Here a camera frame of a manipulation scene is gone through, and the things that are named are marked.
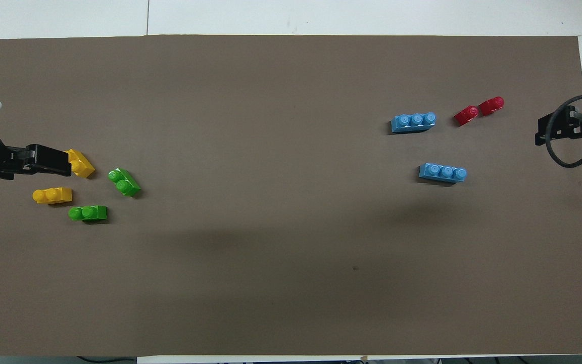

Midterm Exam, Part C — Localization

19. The green two-stud toy block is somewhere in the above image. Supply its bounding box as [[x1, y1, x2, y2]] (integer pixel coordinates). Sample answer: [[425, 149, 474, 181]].
[[108, 168, 141, 198], [68, 205, 108, 222]]

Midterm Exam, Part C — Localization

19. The yellow two-stud toy block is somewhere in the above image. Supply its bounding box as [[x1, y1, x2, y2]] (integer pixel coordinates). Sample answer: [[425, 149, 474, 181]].
[[65, 149, 96, 179], [32, 187, 73, 205]]

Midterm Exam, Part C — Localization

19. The brown table mat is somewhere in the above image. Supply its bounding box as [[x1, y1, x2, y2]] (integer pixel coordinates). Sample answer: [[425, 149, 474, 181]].
[[0, 34, 582, 357]]

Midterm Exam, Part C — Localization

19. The blue three-stud toy block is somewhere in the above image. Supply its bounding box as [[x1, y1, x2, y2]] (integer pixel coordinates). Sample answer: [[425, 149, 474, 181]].
[[419, 162, 468, 184], [391, 112, 437, 134]]

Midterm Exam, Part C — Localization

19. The red one-stud toy block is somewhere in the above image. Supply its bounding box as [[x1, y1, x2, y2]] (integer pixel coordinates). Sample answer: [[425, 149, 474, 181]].
[[454, 106, 479, 126], [479, 96, 505, 117]]

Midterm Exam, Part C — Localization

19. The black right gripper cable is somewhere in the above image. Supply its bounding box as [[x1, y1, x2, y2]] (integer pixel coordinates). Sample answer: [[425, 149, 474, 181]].
[[545, 93, 582, 168]]

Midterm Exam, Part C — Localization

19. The thin black floor cable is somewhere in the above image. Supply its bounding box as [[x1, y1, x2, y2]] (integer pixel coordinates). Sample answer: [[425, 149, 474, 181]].
[[76, 356, 137, 364]]

